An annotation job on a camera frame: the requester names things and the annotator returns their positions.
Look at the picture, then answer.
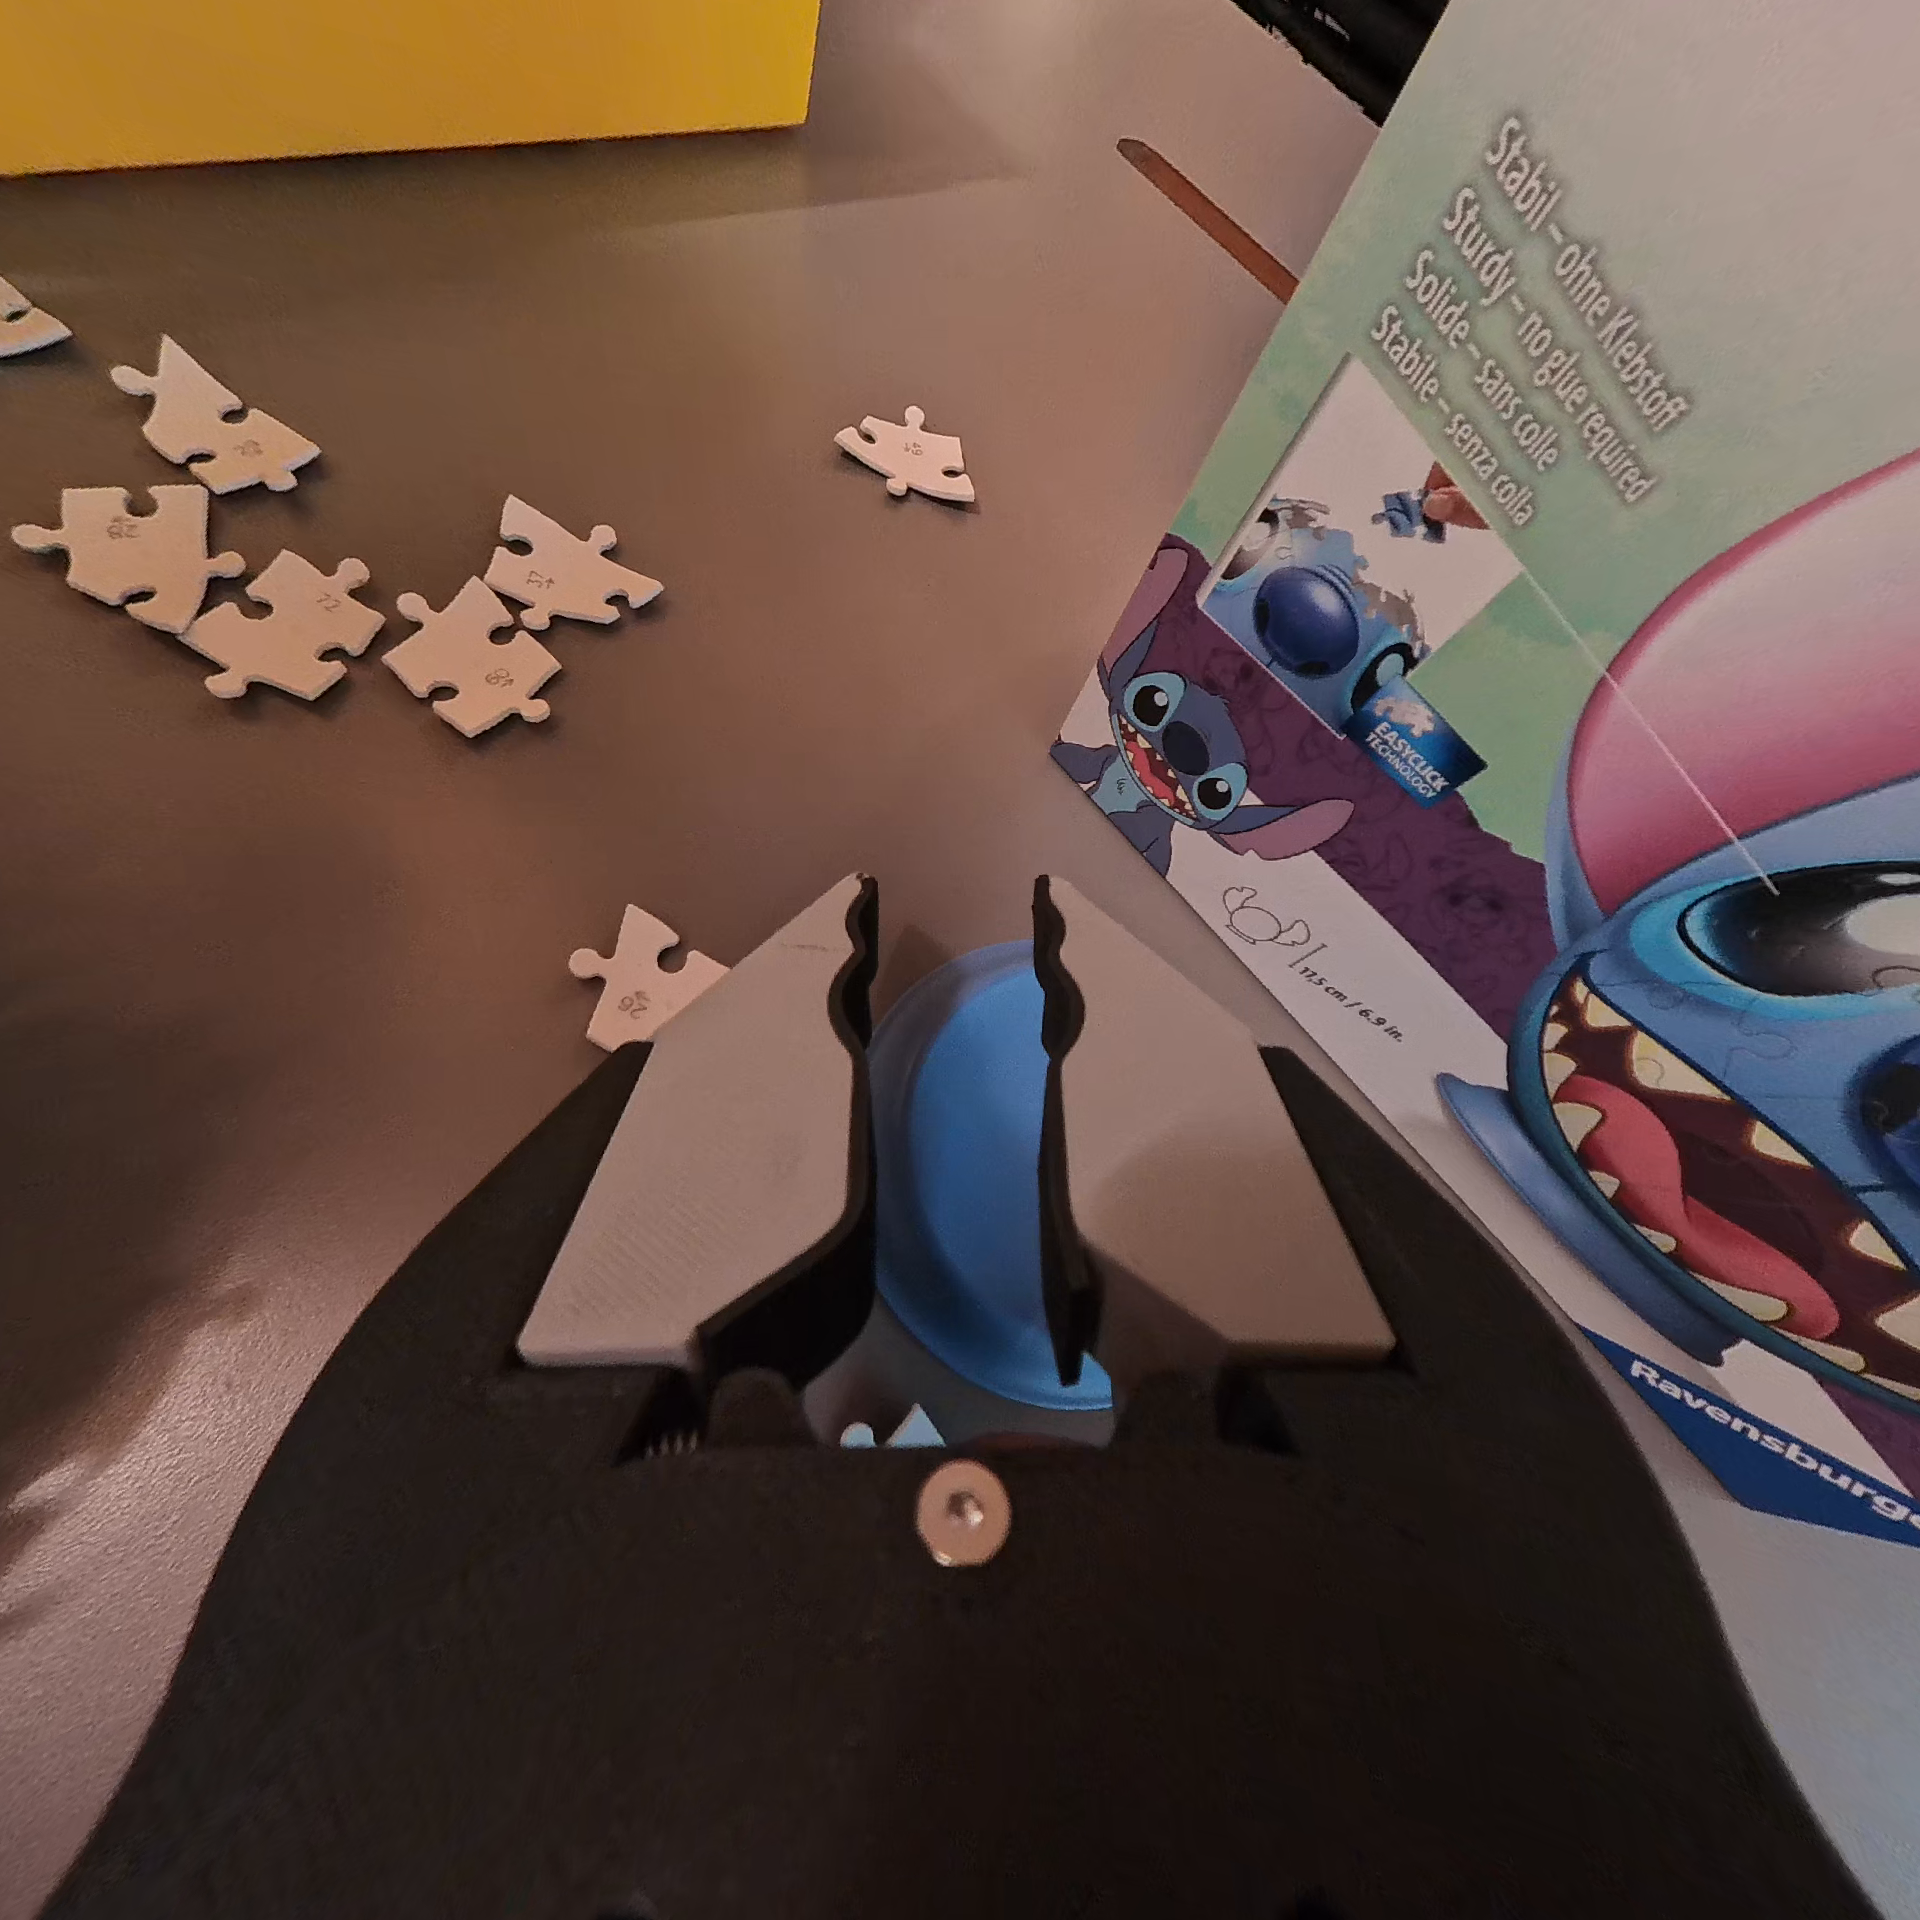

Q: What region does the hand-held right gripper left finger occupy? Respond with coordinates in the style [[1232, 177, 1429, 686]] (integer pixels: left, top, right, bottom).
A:
[[515, 872, 879, 1412]]

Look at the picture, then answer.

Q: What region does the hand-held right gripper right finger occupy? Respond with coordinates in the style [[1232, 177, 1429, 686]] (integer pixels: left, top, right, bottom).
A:
[[1031, 872, 1400, 1390]]

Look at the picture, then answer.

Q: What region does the single white puzzle piece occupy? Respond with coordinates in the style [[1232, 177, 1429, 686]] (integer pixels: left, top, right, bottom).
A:
[[566, 903, 734, 1051], [835, 405, 980, 504]]

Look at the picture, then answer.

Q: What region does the yellow plastic bin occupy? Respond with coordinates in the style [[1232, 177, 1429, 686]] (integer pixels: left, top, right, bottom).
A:
[[0, 0, 824, 177]]

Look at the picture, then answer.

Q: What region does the loose group of puzzle pieces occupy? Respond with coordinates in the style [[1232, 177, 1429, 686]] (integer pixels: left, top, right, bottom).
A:
[[0, 275, 665, 735]]

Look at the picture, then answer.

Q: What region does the printed cardboard puzzle box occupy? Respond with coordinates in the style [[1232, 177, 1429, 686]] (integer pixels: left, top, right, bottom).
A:
[[1049, 0, 1920, 1547]]

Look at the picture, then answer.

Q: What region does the blue plastic stand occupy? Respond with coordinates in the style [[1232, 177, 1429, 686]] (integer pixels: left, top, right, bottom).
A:
[[867, 942, 1119, 1419]]

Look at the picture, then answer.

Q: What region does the dark office chair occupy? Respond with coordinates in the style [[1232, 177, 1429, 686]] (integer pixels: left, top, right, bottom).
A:
[[1230, 0, 1441, 121]]

